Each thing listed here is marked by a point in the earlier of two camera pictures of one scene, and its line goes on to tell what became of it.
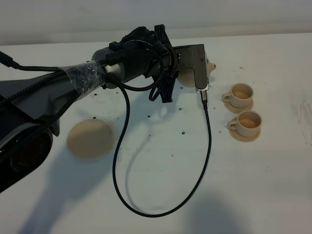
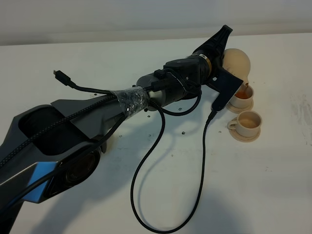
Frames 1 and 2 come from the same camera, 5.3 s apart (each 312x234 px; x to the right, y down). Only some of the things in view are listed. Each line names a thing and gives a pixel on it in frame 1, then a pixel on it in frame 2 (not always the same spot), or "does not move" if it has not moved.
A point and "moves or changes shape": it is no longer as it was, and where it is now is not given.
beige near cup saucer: [243, 139] does not move
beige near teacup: [248, 123] does not move
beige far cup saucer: [237, 110] does not move
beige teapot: [186, 76] moves or changes shape
